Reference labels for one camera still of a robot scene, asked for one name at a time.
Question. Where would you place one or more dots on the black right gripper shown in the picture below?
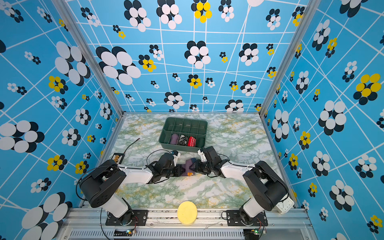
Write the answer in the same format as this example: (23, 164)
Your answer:
(197, 167)

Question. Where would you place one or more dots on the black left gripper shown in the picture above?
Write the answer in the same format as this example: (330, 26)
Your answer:
(178, 168)

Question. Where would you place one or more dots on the purple teal sock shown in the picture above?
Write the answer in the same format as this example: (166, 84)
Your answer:
(188, 168)

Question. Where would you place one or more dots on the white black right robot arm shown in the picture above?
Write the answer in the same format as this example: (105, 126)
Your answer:
(266, 186)

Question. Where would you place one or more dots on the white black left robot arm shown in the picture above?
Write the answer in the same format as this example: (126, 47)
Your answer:
(99, 186)

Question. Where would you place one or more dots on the green rolled sock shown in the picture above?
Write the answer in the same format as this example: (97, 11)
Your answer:
(200, 142)

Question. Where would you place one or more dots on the purple rolled sock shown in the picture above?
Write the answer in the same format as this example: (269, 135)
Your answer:
(174, 139)

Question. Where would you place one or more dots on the red rolled sock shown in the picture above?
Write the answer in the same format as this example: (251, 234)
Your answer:
(191, 142)

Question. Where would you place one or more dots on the black white rolled sock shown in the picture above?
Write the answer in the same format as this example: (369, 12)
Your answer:
(183, 140)

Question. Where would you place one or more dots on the green compartment tray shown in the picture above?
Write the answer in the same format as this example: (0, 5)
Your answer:
(182, 126)

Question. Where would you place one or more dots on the black tray with snacks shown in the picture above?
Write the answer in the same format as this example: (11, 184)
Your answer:
(118, 157)

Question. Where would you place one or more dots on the yellow round sponge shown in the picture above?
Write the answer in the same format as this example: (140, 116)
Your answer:
(187, 213)

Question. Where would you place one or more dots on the white square clock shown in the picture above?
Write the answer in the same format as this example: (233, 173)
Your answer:
(285, 205)

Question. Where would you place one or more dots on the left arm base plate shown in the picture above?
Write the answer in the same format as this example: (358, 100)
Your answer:
(130, 218)

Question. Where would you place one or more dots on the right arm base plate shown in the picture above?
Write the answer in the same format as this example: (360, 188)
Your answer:
(236, 218)

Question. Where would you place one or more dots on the aluminium corner post left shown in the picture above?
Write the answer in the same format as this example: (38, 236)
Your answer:
(81, 42)

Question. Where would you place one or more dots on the aluminium corner post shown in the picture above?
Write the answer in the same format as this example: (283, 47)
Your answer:
(81, 42)
(310, 11)

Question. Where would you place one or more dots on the aluminium corner post right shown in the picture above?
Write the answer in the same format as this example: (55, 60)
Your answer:
(310, 11)

